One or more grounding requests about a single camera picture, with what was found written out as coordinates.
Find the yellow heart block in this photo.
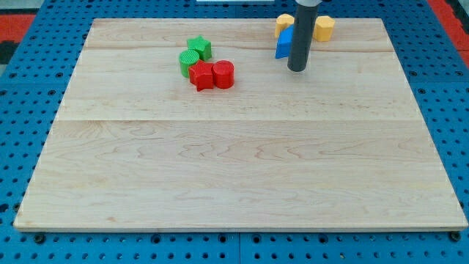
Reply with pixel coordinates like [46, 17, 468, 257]
[274, 13, 295, 38]

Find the red cylinder block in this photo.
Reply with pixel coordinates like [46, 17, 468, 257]
[212, 60, 235, 89]

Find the red star block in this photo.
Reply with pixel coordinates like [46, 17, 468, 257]
[188, 60, 214, 92]

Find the green cylinder block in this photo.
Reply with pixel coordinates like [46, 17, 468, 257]
[179, 49, 200, 78]

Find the green star block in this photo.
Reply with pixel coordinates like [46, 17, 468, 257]
[186, 35, 212, 61]

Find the blue wedge block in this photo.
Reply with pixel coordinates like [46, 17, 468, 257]
[275, 25, 294, 59]

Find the wooden board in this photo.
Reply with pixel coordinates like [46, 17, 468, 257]
[14, 18, 468, 232]

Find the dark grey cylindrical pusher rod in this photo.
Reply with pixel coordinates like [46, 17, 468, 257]
[287, 4, 320, 72]

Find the yellow hexagon block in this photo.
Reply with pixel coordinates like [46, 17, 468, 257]
[313, 15, 335, 42]

